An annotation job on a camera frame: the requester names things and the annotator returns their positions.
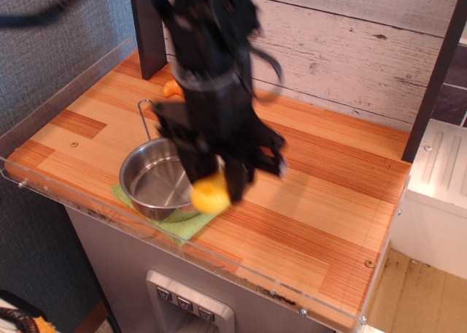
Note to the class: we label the orange toy croissant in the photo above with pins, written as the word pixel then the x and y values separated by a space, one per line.
pixel 172 88

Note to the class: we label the silver dispenser button panel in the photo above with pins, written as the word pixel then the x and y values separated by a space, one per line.
pixel 186 304

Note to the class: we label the dark shelf post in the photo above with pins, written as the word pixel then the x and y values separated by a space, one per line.
pixel 440 70
pixel 150 37

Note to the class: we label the stainless steel pot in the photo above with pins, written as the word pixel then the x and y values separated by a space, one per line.
pixel 154 180

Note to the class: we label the green cloth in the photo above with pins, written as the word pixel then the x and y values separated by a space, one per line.
pixel 177 231

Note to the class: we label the dark right shelf post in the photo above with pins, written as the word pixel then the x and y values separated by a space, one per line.
pixel 440 70

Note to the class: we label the yellow handled toy knife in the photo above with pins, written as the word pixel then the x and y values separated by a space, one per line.
pixel 210 194

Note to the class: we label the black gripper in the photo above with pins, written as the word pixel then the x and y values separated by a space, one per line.
pixel 217 118

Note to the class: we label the dark left shelf post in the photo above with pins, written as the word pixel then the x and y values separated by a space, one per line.
pixel 150 37

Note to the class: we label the clear acrylic guard rail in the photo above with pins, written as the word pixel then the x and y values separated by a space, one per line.
pixel 310 241

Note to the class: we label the orange object bottom left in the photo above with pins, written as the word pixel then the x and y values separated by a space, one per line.
pixel 44 326

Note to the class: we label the grey toy fridge cabinet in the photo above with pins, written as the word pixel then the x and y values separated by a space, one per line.
pixel 121 262

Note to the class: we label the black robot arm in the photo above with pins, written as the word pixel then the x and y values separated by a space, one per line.
pixel 210 39

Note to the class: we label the white toy sink unit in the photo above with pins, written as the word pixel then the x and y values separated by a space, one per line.
pixel 431 223

